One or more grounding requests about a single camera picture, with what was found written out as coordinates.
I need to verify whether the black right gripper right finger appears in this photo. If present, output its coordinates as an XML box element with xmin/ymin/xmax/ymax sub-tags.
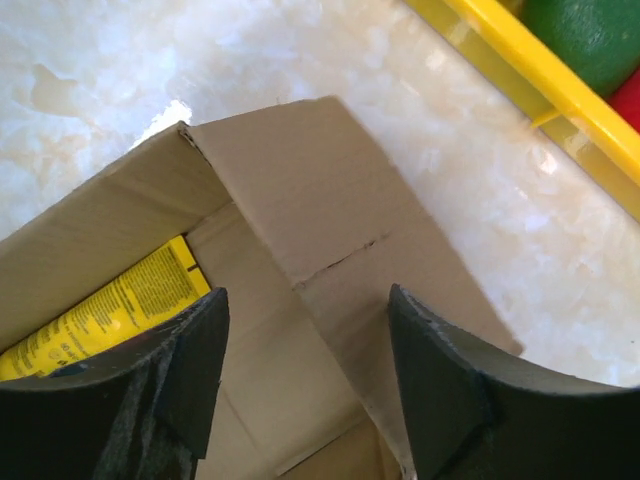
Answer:
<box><xmin>388</xmin><ymin>285</ymin><xmax>639</xmax><ymax>479</ymax></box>

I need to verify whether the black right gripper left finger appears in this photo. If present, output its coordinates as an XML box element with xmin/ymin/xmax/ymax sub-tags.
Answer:
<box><xmin>1</xmin><ymin>288</ymin><xmax>229</xmax><ymax>479</ymax></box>

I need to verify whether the brown cardboard express box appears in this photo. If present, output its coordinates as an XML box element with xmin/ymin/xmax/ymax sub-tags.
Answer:
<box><xmin>1</xmin><ymin>96</ymin><xmax>522</xmax><ymax>479</ymax></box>

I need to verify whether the yellow tube in box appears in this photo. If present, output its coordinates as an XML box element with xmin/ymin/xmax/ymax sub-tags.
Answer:
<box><xmin>1</xmin><ymin>236</ymin><xmax>211</xmax><ymax>381</ymax></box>

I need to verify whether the yellow plastic fruit tray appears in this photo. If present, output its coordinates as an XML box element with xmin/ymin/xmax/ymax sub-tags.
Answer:
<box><xmin>408</xmin><ymin>0</ymin><xmax>639</xmax><ymax>218</ymax></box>

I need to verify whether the red apple front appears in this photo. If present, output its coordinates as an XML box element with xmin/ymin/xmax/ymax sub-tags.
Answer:
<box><xmin>608</xmin><ymin>69</ymin><xmax>640</xmax><ymax>132</ymax></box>

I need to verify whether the dark green lime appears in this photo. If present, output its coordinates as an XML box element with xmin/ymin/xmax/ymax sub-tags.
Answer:
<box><xmin>520</xmin><ymin>0</ymin><xmax>639</xmax><ymax>97</ymax></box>

